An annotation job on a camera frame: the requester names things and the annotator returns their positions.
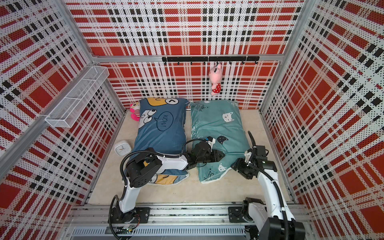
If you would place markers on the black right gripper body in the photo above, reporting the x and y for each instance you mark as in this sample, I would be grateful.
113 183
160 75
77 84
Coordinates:
244 169

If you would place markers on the black wall hook rail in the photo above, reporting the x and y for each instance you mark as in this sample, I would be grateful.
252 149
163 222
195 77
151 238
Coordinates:
211 59

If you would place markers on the blue cartoon print pillow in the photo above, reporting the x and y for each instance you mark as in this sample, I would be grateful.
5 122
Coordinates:
161 125

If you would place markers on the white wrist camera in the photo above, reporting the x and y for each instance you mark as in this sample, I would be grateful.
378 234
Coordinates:
210 141
248 156

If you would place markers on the pink hanging plush doll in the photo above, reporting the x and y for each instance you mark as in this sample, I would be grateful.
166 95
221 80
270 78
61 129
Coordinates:
216 76

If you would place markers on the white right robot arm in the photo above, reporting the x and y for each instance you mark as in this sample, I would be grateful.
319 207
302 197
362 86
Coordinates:
270 219

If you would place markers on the pink striped plush toy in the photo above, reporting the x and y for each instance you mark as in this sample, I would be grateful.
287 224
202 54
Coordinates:
135 111

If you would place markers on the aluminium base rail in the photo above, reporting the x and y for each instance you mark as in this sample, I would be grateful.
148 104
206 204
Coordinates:
162 222

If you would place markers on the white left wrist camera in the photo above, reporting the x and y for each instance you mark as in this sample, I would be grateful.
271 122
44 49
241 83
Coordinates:
210 141

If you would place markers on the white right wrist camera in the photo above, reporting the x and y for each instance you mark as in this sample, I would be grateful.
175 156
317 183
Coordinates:
248 156

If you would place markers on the white square alarm clock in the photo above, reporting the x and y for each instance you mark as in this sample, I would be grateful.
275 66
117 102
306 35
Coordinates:
122 148

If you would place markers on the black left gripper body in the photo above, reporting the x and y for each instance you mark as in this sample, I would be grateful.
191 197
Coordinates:
204 159

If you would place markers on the white wire mesh basket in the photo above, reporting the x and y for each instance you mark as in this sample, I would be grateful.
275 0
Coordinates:
68 110

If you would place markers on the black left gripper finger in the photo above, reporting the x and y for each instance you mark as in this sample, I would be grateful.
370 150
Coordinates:
220 154
221 163

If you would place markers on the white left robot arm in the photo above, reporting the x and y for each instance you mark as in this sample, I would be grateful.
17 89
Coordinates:
140 167

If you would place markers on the teal cat print pillow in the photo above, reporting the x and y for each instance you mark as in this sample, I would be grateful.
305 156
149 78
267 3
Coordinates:
220 119

